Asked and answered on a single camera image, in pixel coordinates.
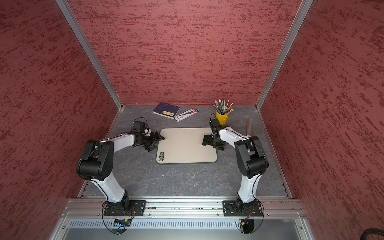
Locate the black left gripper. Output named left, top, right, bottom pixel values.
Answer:
left=138, top=131, right=166, bottom=152

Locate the beige green-edged cutting board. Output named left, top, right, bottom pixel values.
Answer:
left=156, top=128, right=218, bottom=165

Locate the knife with cream handle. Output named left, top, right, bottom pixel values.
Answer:
left=246, top=119, right=254, bottom=136

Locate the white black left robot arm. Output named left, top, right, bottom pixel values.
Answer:
left=76, top=131, right=165, bottom=214

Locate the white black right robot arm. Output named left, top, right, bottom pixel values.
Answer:
left=202, top=124, right=269, bottom=214

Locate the yellow metal pencil bucket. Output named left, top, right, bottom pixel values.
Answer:
left=216, top=111, right=229, bottom=125

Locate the white red pencil box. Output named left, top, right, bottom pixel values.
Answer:
left=174, top=108, right=199, bottom=122

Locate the dark purple book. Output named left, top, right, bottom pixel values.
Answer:
left=153, top=103, right=180, bottom=119

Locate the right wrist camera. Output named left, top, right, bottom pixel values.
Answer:
left=209, top=118, right=222, bottom=133

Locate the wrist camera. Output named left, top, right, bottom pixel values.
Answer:
left=209, top=118, right=222, bottom=133
left=130, top=121, right=150, bottom=135

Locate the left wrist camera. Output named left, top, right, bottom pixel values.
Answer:
left=130, top=121, right=150, bottom=135

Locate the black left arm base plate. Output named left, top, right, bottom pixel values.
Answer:
left=103, top=200, right=147, bottom=217

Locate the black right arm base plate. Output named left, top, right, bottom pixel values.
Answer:
left=222, top=199, right=264, bottom=217

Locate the aluminium front rail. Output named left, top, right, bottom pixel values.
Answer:
left=50, top=197, right=314, bottom=240

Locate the aluminium corner post left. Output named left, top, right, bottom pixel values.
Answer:
left=56, top=0, right=123, bottom=111

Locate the aluminium corner post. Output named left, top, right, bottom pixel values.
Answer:
left=56, top=0, right=123, bottom=111
left=256, top=0, right=313, bottom=112

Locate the aluminium corner post right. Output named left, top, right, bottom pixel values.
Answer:
left=256, top=0, right=313, bottom=112

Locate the black cable bottom right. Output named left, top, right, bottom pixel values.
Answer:
left=359, top=227, right=384, bottom=240

